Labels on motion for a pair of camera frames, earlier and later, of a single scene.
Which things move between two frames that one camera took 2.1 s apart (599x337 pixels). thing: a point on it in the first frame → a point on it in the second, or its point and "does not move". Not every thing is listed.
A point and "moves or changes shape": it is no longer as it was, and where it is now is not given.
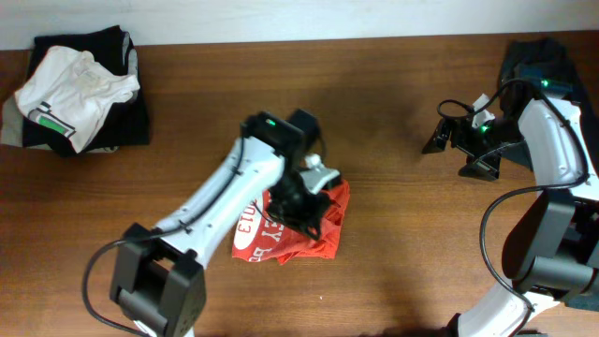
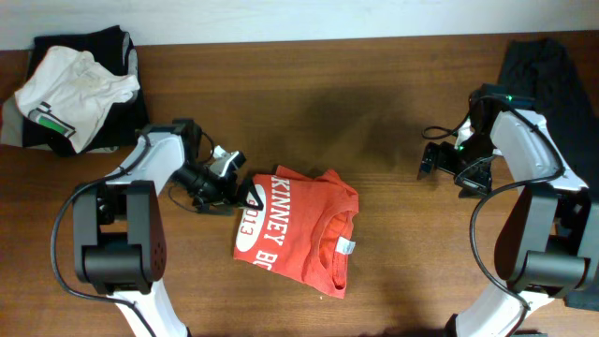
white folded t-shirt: x=71 y=91 does not move
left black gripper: x=306 y=211 → x=222 y=195
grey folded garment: x=13 y=112 does not move
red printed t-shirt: x=260 y=237 moves or changes shape
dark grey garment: x=535 y=68 does not move
